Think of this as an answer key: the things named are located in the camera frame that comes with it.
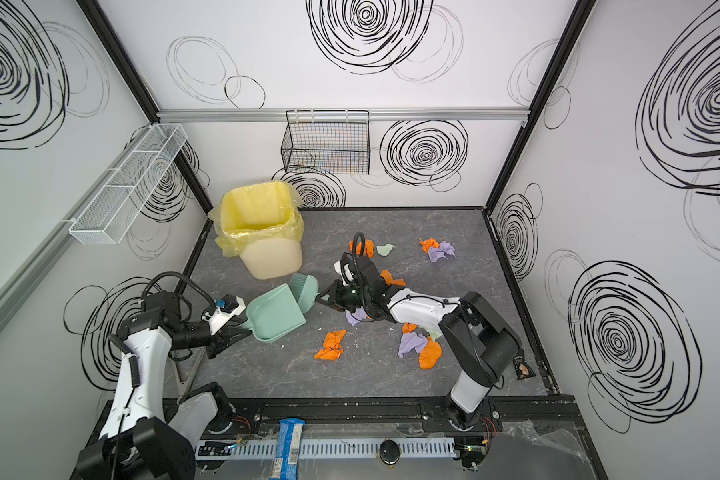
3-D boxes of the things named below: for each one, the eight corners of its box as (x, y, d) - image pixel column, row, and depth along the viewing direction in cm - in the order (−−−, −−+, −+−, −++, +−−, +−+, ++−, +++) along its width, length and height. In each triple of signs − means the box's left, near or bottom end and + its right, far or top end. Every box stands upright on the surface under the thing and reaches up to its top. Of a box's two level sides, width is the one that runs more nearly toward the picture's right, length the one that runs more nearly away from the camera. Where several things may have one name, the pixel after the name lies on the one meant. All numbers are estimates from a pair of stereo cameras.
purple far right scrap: (431, 262, 106) (432, 257, 104) (426, 248, 110) (427, 243, 107) (454, 258, 107) (456, 253, 104) (449, 245, 111) (450, 240, 108)
